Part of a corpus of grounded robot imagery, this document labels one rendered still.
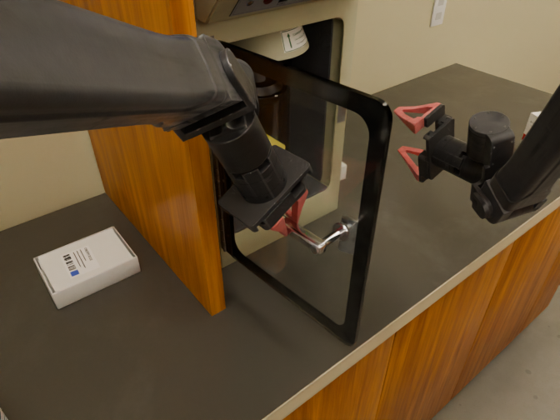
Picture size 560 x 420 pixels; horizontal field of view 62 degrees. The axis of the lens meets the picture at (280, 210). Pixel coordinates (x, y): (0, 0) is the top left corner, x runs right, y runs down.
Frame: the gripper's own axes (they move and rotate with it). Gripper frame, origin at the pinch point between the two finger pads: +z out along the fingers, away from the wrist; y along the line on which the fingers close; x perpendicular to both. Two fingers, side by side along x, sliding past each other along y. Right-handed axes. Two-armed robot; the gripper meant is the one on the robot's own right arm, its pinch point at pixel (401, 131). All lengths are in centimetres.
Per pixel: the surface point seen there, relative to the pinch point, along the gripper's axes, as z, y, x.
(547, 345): -21, -142, -49
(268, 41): 14.8, 22.3, 13.1
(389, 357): -15.0, -36.9, 24.9
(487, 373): -14, -132, -19
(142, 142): 19.5, 17.2, 38.9
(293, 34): 14.3, 20.9, 8.3
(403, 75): 56, -46, -61
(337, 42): 14.5, 14.2, -0.5
